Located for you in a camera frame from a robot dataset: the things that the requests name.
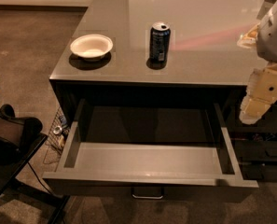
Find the black office chair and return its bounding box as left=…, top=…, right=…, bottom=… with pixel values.
left=0, top=105, right=69, bottom=224

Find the dark side shelf unit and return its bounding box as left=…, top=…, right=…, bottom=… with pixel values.
left=224, top=89, right=277, bottom=182

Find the grey drawer cabinet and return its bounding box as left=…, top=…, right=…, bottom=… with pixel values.
left=48, top=0, right=277, bottom=123

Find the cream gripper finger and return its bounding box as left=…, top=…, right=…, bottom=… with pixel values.
left=239, top=95, right=270, bottom=125

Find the white paper bowl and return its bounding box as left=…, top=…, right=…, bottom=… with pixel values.
left=70, top=34, right=113, bottom=60

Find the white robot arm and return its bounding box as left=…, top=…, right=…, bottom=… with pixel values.
left=237, top=0, right=277, bottom=125

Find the dark blue soda can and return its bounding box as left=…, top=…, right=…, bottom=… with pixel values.
left=149, top=21, right=171, bottom=63

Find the black cable on floor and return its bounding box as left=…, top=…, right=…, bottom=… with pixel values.
left=26, top=161, right=57, bottom=198

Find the silver drawer handle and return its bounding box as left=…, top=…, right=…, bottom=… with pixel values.
left=132, top=187, right=164, bottom=200

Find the wire mesh waste basket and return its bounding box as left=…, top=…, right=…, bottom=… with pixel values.
left=44, top=107, right=70, bottom=164

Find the grey top drawer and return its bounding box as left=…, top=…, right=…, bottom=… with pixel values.
left=43, top=101, right=258, bottom=203

